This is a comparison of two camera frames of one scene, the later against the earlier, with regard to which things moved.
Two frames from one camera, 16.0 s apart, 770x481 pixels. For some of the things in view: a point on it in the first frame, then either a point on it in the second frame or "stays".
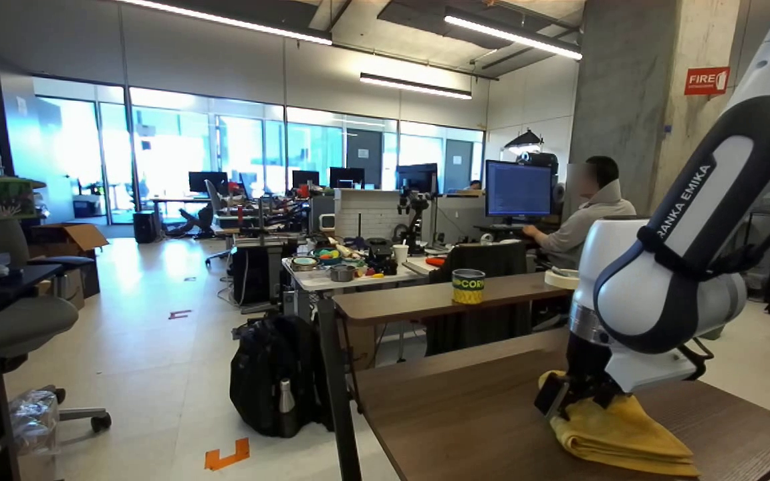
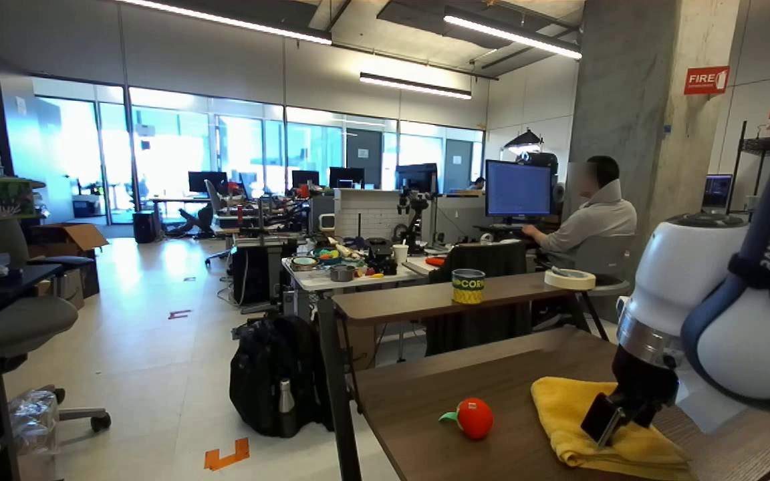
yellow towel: (622, 434) stays
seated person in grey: (599, 195) stays
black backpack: (276, 377) stays
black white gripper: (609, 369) -> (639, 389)
